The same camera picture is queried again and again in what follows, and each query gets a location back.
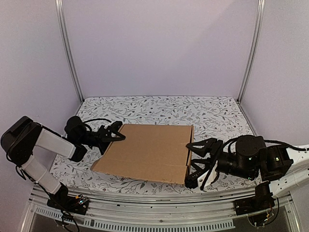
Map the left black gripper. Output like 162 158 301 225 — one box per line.
78 125 128 157

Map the brown cardboard box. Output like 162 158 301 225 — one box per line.
91 124 194 185

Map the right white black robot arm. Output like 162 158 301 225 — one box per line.
185 135 309 211

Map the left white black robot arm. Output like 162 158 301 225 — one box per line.
0 116 126 210

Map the floral patterned table mat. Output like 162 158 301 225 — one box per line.
50 96 252 196

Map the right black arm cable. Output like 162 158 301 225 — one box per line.
199 137 239 192

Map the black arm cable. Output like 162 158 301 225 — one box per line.
199 137 239 192
82 117 112 129

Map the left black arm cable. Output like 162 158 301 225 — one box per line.
82 117 112 129

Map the front aluminium rail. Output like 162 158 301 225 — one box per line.
20 187 302 232

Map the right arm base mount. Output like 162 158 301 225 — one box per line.
233 196 275 227

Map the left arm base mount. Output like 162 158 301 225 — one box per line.
47 194 90 215

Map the left aluminium frame post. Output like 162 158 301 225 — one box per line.
55 0 84 103

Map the aluminium frame post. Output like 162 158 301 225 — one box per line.
55 0 84 103
237 0 266 104

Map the right aluminium frame post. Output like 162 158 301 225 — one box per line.
237 0 266 104

